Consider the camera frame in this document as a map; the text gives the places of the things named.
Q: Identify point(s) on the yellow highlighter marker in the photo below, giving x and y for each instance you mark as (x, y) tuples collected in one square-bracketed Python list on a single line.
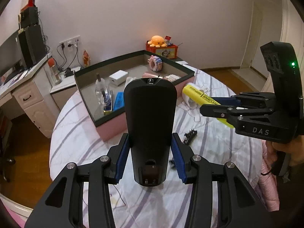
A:
[(208, 100)]

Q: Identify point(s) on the pink block toy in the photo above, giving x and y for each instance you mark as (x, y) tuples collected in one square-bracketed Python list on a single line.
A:
[(155, 63)]

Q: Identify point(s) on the blue highlighter marker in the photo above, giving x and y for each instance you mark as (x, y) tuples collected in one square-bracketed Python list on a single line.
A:
[(119, 101)]

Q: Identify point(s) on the orange capped bottle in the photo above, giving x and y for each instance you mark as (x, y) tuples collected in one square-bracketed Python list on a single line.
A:
[(54, 71)]

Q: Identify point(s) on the black remote control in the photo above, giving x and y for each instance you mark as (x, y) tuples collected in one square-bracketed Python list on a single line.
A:
[(150, 130)]

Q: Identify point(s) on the clear glass bottle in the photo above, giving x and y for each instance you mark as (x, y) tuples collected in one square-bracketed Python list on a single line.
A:
[(102, 91)]

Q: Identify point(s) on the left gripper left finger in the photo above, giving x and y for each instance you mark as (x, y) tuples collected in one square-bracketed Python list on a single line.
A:
[(118, 157)]

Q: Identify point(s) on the orange octopus plush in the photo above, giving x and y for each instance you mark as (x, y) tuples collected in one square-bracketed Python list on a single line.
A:
[(157, 42)]

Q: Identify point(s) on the black computer monitor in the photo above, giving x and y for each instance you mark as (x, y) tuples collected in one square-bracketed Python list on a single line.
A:
[(9, 53)]

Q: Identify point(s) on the pink storage box black rim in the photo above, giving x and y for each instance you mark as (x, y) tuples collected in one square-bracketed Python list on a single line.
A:
[(136, 64)]

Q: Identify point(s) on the white power adapter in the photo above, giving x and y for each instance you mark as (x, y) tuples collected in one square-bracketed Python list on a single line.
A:
[(118, 77)]

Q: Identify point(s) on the white wall socket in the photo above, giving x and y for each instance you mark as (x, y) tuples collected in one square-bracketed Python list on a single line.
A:
[(75, 40)]

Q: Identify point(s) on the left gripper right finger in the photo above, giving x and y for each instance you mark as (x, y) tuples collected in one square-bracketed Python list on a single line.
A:
[(182, 155)]

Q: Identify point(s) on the black hair clip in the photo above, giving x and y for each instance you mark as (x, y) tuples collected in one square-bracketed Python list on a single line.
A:
[(189, 137)]

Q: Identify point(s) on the white desk with drawers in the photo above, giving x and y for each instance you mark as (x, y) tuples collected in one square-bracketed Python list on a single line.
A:
[(32, 91)]

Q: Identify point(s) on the blue flat card box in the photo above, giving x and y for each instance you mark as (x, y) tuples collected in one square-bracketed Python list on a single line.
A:
[(108, 106)]

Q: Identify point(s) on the pink cylinder case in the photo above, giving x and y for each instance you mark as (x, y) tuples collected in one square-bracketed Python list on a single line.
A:
[(151, 75)]

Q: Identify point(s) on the person right hand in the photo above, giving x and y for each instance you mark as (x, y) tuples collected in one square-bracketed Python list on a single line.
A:
[(294, 148)]

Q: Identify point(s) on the white nightstand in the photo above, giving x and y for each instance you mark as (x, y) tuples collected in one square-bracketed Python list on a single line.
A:
[(62, 92)]

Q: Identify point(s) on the white plush toy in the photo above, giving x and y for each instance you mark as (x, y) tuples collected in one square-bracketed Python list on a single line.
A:
[(171, 77)]

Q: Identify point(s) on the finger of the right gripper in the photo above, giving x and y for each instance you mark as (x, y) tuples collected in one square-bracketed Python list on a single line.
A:
[(235, 98), (226, 112)]

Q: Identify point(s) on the white paper cup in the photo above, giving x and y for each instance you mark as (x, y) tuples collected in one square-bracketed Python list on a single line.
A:
[(191, 95)]

